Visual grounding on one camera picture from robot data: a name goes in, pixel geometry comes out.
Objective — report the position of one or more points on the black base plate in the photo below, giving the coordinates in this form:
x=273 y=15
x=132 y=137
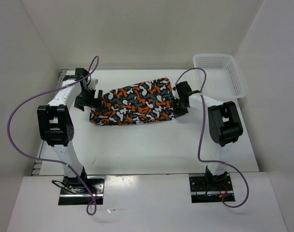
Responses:
x=202 y=193
x=77 y=194

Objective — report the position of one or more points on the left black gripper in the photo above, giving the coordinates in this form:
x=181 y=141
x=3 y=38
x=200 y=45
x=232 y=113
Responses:
x=93 y=102

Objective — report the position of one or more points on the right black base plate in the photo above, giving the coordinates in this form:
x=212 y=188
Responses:
x=202 y=193

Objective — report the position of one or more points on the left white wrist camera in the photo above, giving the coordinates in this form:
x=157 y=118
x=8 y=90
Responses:
x=92 y=83

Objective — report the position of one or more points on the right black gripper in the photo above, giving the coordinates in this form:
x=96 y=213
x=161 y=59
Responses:
x=177 y=112

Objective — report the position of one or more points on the white plastic basket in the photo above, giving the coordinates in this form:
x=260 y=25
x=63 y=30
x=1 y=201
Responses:
x=222 y=80

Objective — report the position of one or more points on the orange camouflage shorts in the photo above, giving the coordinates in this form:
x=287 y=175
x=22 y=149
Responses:
x=141 y=103

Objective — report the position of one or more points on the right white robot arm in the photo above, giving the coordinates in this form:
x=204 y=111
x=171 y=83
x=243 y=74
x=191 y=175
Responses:
x=224 y=127

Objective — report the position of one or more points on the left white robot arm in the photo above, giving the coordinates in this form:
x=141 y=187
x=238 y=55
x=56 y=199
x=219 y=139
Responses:
x=57 y=129

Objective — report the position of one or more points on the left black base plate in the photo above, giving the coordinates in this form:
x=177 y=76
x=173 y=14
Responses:
x=77 y=194

